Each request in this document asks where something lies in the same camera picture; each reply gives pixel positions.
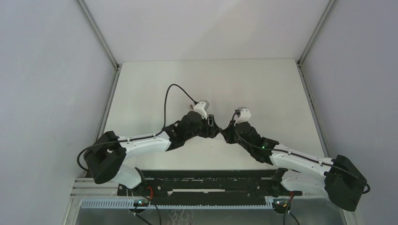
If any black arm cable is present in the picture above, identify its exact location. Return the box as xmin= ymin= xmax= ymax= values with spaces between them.
xmin=231 ymin=112 xmax=371 ymax=195
xmin=77 ymin=83 xmax=199 ymax=173

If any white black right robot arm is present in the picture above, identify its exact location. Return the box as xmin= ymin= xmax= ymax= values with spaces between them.
xmin=221 ymin=121 xmax=370 ymax=211

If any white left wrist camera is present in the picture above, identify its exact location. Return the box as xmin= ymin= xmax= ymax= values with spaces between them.
xmin=193 ymin=100 xmax=209 ymax=120

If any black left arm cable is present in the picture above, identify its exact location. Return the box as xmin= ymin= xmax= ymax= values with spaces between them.
xmin=77 ymin=83 xmax=199 ymax=173

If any front aluminium rail assembly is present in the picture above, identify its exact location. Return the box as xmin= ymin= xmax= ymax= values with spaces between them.
xmin=62 ymin=170 xmax=359 ymax=225

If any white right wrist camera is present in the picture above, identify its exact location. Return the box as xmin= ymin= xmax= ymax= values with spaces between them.
xmin=235 ymin=107 xmax=251 ymax=124

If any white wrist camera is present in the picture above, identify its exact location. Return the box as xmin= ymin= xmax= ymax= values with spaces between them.
xmin=193 ymin=100 xmax=209 ymax=120
xmin=235 ymin=107 xmax=251 ymax=124

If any aluminium frame rail right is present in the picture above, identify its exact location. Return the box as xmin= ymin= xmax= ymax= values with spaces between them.
xmin=296 ymin=0 xmax=338 ymax=157

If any aluminium frame rail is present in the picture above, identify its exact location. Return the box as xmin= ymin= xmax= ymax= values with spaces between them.
xmin=296 ymin=0 xmax=338 ymax=157
xmin=74 ymin=0 xmax=122 ymax=137

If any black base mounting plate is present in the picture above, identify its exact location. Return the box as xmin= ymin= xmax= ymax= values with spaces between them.
xmin=116 ymin=169 xmax=302 ymax=207

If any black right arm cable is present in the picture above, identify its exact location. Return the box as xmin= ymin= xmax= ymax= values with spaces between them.
xmin=231 ymin=112 xmax=371 ymax=195

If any aluminium frame rail left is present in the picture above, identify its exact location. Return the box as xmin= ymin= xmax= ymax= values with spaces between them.
xmin=74 ymin=0 xmax=122 ymax=137

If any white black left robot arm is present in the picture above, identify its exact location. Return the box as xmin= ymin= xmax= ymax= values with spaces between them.
xmin=79 ymin=111 xmax=222 ymax=195

